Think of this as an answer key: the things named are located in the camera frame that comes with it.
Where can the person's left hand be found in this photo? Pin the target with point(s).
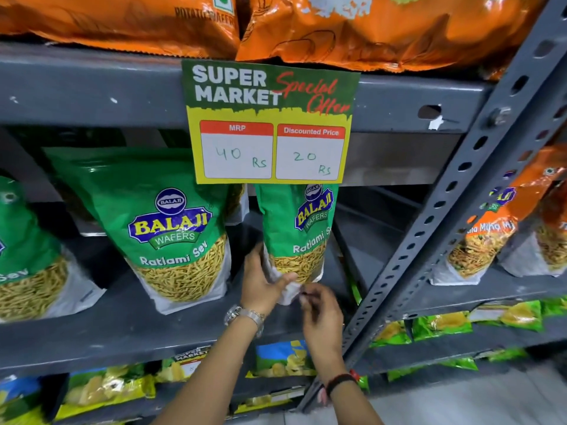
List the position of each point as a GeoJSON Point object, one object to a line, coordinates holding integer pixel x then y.
{"type": "Point", "coordinates": [257, 292]}

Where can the person's right hand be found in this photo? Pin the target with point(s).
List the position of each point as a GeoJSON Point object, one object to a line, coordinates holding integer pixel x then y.
{"type": "Point", "coordinates": [325, 325]}

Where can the person's right fingers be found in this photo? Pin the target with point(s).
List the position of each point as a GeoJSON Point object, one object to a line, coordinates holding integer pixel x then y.
{"type": "Point", "coordinates": [310, 303]}

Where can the person's left thumb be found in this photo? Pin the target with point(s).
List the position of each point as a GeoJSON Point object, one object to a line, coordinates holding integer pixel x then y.
{"type": "Point", "coordinates": [285, 282]}

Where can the green sev snack bag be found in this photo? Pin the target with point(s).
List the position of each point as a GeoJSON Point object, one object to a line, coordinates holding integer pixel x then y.
{"type": "Point", "coordinates": [31, 269]}
{"type": "Point", "coordinates": [296, 234]}
{"type": "Point", "coordinates": [164, 225]}

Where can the person's right forearm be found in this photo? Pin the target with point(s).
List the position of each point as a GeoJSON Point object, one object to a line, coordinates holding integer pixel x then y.
{"type": "Point", "coordinates": [352, 405]}

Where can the person's left forearm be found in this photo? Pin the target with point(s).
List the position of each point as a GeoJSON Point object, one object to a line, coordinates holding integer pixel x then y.
{"type": "Point", "coordinates": [212, 376]}

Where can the silver wristwatch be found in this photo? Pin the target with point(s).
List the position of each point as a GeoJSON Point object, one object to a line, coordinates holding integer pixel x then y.
{"type": "Point", "coordinates": [246, 315]}

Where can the blue yellow chips packet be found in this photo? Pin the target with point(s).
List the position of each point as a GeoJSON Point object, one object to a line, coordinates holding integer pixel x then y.
{"type": "Point", "coordinates": [283, 360]}
{"type": "Point", "coordinates": [20, 400]}

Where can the black and red wrist band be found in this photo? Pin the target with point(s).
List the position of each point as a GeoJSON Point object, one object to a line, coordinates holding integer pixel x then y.
{"type": "Point", "coordinates": [341, 379]}

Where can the yellow green chips packet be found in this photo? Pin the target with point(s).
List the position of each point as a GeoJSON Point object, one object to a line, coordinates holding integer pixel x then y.
{"type": "Point", "coordinates": [170, 371]}
{"type": "Point", "coordinates": [106, 389]}
{"type": "Point", "coordinates": [265, 401]}

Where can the small price offer sign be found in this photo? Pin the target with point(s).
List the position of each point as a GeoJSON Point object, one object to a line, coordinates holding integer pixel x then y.
{"type": "Point", "coordinates": [191, 360]}

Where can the row of green chips packets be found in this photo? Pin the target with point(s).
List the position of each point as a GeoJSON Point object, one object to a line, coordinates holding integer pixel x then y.
{"type": "Point", "coordinates": [443, 325]}

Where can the grey metal shelf rack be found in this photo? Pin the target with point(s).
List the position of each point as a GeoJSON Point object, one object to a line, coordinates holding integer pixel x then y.
{"type": "Point", "coordinates": [88, 92]}
{"type": "Point", "coordinates": [447, 300]}

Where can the green yellow price offer sign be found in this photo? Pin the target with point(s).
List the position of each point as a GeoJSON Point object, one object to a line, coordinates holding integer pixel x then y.
{"type": "Point", "coordinates": [270, 123]}

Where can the orange mix snack bag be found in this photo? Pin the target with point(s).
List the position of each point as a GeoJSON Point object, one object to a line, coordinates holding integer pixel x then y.
{"type": "Point", "coordinates": [547, 238]}
{"type": "Point", "coordinates": [491, 234]}

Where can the large orange wafer bag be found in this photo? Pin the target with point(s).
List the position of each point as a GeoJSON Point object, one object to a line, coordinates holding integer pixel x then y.
{"type": "Point", "coordinates": [385, 28]}
{"type": "Point", "coordinates": [119, 19]}

